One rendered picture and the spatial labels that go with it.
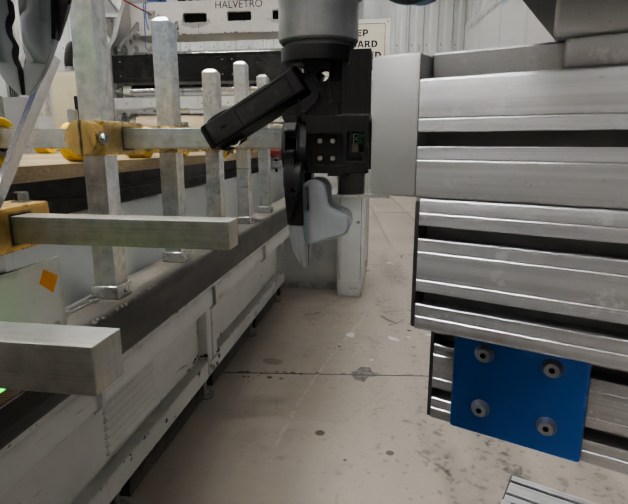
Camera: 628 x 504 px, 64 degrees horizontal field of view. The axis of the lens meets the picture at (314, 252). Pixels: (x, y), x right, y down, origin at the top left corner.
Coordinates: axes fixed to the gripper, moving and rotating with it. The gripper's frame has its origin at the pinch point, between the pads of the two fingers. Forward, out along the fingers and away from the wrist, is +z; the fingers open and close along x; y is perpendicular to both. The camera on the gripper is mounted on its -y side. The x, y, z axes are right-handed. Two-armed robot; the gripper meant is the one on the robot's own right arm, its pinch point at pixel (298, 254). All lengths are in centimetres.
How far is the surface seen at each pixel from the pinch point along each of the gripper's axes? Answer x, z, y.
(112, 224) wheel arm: -1.5, -3.0, -19.7
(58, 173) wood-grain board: 36, -6, -52
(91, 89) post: 19.2, -18.9, -33.5
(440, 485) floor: 77, 83, 26
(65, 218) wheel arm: -1.5, -3.5, -25.1
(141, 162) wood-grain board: 68, -7, -52
